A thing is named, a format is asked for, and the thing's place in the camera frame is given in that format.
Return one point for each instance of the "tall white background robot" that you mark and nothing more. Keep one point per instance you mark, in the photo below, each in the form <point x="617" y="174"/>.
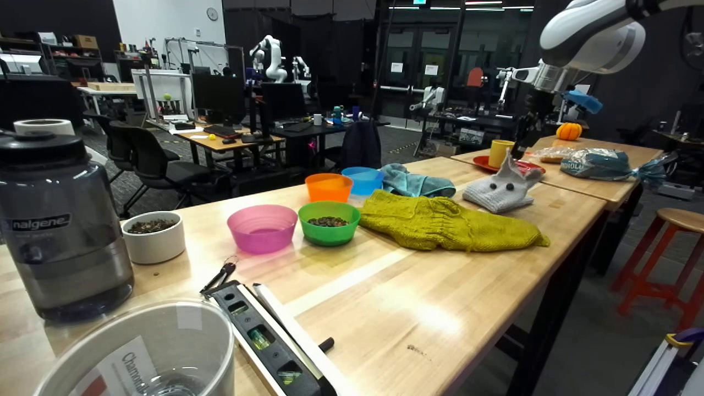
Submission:
<point x="269" y="59"/>

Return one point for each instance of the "wooden background desk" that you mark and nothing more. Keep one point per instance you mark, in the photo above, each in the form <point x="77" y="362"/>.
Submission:
<point x="220" y="142"/>

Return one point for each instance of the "yellow-green knitted cloth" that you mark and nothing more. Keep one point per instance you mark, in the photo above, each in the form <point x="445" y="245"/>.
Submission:
<point x="441" y="221"/>

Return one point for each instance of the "orange plastic bowl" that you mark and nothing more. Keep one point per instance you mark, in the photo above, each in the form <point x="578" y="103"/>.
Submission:
<point x="328" y="191"/>

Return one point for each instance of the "black mesh office chair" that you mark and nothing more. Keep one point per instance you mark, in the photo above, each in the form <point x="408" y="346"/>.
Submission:
<point x="155" y="162"/>

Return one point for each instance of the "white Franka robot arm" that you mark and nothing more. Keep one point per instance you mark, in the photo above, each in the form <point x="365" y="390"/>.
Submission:
<point x="602" y="36"/>

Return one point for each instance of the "orange stool wooden seat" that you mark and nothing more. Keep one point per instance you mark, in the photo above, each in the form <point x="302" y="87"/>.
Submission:
<point x="673" y="249"/>

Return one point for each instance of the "grey transparent pitcher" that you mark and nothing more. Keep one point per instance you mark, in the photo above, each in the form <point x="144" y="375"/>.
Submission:
<point x="62" y="235"/>

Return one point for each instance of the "white tape roll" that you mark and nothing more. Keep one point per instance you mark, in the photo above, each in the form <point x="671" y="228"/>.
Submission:
<point x="45" y="126"/>

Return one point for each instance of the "small white bowl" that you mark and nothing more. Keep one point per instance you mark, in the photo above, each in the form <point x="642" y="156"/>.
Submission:
<point x="155" y="239"/>

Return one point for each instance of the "teal knitted cloth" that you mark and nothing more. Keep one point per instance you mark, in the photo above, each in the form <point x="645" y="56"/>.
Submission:
<point x="414" y="181"/>

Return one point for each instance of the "yellow mug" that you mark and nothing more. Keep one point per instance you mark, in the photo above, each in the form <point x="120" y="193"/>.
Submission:
<point x="500" y="150"/>

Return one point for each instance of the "green plastic bowl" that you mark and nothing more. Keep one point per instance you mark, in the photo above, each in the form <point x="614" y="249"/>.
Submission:
<point x="330" y="226"/>

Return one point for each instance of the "grey knitted cloth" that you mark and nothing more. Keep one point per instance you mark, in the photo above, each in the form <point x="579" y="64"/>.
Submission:
<point x="502" y="193"/>

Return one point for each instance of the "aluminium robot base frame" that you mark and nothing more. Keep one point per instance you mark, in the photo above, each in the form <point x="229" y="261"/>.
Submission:
<point x="664" y="367"/>

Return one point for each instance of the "plastic bag of blue cloths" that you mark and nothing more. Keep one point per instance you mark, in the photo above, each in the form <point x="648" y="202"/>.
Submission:
<point x="602" y="163"/>

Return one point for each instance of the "small white background robot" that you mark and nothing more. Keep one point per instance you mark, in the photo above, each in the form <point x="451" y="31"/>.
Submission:
<point x="301" y="70"/>

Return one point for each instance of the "pink plastic bowl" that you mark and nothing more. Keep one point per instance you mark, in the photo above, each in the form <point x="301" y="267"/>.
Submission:
<point x="262" y="235"/>

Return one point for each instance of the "blue wrist camera housing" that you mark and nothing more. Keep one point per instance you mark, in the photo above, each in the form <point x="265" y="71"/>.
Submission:
<point x="585" y="103"/>

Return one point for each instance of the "white equipment cart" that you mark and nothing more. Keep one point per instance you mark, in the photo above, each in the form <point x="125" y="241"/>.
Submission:
<point x="164" y="93"/>

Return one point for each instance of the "long wooden table black frame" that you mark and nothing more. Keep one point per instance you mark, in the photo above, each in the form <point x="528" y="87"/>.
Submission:
<point x="409" y="309"/>

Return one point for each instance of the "black desk monitor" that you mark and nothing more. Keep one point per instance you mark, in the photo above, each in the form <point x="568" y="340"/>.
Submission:
<point x="219" y="98"/>

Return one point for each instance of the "orange pumpkin object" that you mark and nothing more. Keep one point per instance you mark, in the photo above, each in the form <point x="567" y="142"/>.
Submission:
<point x="568" y="133"/>

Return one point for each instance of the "blue plastic bowl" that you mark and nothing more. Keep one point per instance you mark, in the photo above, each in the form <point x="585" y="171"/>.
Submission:
<point x="364" y="181"/>

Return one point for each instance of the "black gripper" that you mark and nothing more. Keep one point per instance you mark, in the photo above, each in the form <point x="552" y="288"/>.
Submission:
<point x="534" y="122"/>

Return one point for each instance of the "red plate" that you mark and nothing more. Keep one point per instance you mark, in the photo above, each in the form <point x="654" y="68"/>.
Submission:
<point x="483" y="163"/>

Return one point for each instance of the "short wooden table black frame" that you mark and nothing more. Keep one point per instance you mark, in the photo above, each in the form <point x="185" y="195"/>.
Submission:
<point x="624" y="152"/>

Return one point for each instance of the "black spirit level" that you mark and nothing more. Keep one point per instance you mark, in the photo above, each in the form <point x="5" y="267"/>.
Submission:
<point x="271" y="345"/>

